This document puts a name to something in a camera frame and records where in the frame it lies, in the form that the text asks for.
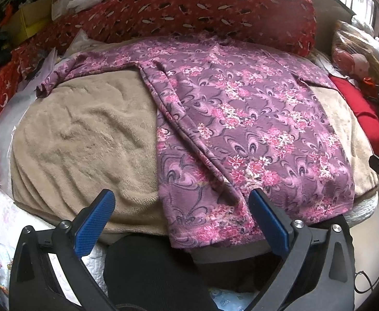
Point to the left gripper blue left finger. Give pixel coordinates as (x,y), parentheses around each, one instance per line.
(33,283)

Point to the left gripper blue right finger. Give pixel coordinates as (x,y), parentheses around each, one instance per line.
(316,271)

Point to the purple floral garment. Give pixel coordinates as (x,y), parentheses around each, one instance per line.
(232,117)

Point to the red cloth at right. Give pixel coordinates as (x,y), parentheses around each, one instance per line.
(366,113)

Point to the white quilted bedsheet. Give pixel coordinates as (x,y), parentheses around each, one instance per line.
(12,221)

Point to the black trouser leg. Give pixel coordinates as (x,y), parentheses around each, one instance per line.
(144,272)

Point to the doll in plastic wrap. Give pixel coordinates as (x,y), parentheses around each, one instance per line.
(355,54)

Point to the clear plastic sheet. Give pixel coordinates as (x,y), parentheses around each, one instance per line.
(11,116)

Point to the red star-print fabric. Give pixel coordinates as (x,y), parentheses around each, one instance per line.
(25,60)

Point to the red patterned pillow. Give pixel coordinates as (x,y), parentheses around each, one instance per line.
(288,25)

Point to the yellow cardboard box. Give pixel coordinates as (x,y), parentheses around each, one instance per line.
(29,20)

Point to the white plastic bag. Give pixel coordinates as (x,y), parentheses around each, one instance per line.
(60,8)

